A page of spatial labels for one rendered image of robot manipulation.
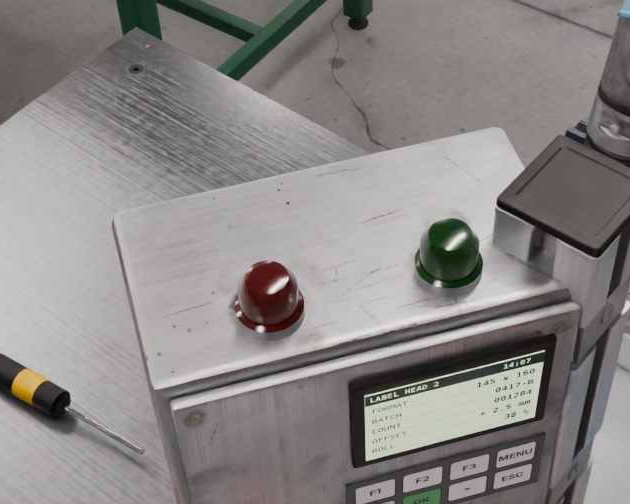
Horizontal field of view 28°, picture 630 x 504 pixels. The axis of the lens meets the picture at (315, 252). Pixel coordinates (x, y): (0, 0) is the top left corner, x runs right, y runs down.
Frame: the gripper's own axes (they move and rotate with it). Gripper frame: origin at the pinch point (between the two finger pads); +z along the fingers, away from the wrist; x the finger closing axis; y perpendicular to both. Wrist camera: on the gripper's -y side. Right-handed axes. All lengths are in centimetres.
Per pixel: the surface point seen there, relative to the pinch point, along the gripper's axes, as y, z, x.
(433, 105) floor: 84, 54, -117
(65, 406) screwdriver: 36, 12, 35
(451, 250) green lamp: -13, -47, 63
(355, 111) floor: 96, 57, -106
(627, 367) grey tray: -4.7, 2.6, -0.8
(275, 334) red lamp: -10, -44, 68
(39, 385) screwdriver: 39, 11, 35
